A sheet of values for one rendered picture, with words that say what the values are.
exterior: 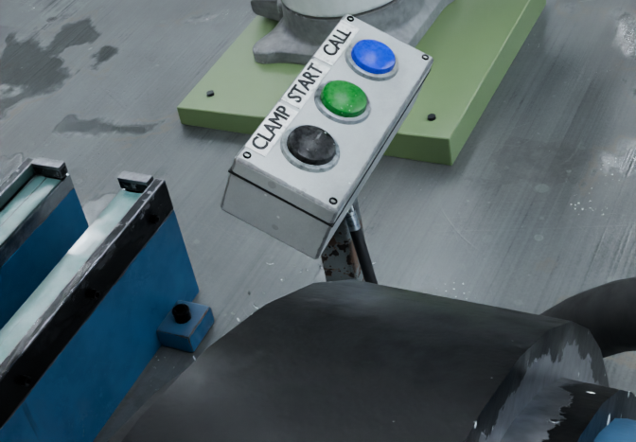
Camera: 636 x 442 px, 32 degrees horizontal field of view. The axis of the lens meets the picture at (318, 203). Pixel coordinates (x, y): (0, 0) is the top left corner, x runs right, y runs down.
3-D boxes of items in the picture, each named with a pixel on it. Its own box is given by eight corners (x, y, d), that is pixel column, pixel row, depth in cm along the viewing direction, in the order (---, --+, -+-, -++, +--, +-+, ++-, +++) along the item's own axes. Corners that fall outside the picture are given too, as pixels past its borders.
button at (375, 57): (379, 94, 73) (386, 75, 72) (339, 73, 74) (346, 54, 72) (395, 69, 76) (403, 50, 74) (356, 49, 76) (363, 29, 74)
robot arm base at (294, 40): (295, -23, 136) (286, -63, 133) (463, -10, 126) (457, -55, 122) (220, 59, 125) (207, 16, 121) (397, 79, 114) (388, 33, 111)
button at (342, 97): (349, 137, 70) (357, 118, 69) (308, 115, 70) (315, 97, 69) (367, 111, 72) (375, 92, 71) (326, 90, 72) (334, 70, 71)
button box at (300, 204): (316, 263, 68) (340, 210, 64) (216, 209, 69) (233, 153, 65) (414, 107, 80) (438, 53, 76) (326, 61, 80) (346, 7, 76)
